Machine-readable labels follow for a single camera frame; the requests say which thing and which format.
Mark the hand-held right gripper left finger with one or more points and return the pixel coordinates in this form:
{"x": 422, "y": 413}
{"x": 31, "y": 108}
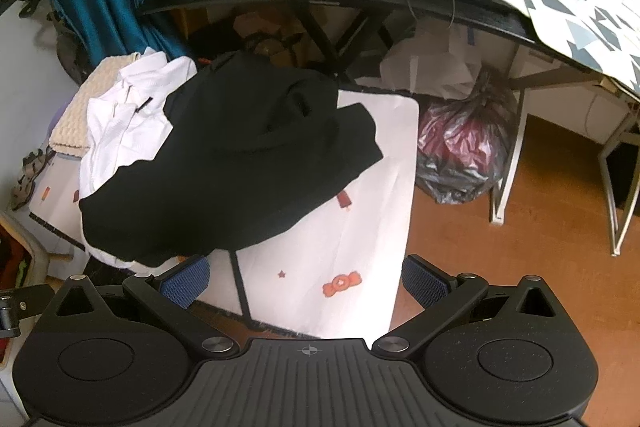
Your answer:
{"x": 185, "y": 283}

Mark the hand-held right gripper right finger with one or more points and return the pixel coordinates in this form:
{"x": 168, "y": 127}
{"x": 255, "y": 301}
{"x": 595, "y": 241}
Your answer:
{"x": 425, "y": 283}

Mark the black pants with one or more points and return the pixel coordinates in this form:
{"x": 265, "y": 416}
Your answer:
{"x": 225, "y": 167}

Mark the floral cloth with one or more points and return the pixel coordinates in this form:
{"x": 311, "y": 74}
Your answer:
{"x": 30, "y": 177}

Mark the dark plastic trash bag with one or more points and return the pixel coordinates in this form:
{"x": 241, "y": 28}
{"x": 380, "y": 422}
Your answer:
{"x": 460, "y": 147}

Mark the white garment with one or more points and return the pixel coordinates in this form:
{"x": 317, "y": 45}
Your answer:
{"x": 125, "y": 132}

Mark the beige knit cloth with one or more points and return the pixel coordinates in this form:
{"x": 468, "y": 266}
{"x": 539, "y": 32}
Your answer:
{"x": 85, "y": 107}

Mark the grey hanging bag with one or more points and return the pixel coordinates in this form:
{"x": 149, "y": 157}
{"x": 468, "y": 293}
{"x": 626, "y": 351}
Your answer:
{"x": 70, "y": 52}

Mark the cardboard box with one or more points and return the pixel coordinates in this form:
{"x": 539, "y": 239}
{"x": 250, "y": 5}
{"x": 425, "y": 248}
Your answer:
{"x": 250, "y": 27}

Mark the geometric patterned table mat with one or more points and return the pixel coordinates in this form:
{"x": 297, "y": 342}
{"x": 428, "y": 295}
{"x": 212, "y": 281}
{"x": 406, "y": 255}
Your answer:
{"x": 575, "y": 7}

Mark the white table frame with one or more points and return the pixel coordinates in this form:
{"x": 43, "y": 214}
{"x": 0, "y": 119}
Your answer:
{"x": 501, "y": 192}

